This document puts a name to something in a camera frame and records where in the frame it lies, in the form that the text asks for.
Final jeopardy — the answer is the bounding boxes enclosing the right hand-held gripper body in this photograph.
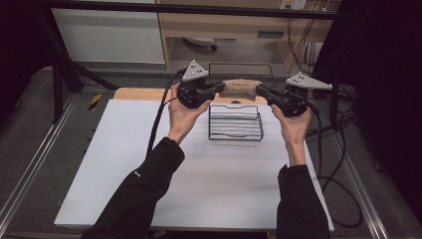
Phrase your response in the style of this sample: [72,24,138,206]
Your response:
[270,72,333,119]

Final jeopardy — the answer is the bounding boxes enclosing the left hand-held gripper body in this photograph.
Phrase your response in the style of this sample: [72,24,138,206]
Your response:
[176,59,217,110]

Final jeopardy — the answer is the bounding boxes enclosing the brown towel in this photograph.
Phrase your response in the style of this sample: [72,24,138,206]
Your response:
[219,78,264,102]

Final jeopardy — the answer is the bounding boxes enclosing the black wire rack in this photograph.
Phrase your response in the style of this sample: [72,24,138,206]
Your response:
[207,62,278,142]

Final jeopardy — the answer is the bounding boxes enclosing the person's right hand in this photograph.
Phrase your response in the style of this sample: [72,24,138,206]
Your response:
[271,105,314,147]

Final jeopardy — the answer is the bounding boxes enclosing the person's left hand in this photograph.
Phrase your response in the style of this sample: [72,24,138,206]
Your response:
[166,84,211,145]

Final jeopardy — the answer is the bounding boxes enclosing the office chair base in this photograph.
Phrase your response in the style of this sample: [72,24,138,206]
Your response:
[182,36,219,52]

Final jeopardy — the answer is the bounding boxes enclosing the light wooden desk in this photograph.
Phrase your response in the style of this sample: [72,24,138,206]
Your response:
[155,0,342,73]

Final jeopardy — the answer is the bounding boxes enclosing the white power outlet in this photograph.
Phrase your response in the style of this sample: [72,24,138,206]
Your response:
[280,0,309,11]

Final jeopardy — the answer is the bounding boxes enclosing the white table mat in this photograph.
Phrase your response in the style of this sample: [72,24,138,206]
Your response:
[54,99,335,233]

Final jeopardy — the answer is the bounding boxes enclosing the dark curtain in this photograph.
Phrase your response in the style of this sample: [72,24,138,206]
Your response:
[313,0,422,215]
[0,0,56,125]

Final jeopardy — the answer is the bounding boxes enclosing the yellow black floor tape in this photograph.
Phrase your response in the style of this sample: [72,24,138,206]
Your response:
[88,93,103,113]

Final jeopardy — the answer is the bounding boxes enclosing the white cabinet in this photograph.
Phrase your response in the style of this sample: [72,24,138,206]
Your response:
[51,0,166,65]

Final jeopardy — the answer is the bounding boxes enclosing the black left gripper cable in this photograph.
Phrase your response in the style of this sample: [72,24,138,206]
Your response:
[145,67,187,157]

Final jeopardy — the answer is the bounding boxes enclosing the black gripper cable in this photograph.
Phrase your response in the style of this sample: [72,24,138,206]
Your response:
[145,67,187,157]
[306,101,363,229]

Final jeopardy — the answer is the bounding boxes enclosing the black floor cables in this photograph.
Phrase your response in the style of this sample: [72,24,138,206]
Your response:
[303,84,359,142]

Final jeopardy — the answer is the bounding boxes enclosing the hanging cables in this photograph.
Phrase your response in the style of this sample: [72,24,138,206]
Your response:
[286,0,329,76]

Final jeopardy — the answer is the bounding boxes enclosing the black metal frame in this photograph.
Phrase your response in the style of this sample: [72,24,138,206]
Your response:
[32,0,346,131]

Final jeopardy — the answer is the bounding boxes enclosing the aluminium floor rail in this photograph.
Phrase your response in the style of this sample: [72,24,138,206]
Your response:
[330,130,390,239]
[0,94,80,227]

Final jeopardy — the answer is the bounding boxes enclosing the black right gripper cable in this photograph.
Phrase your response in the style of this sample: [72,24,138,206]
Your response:
[306,101,363,229]

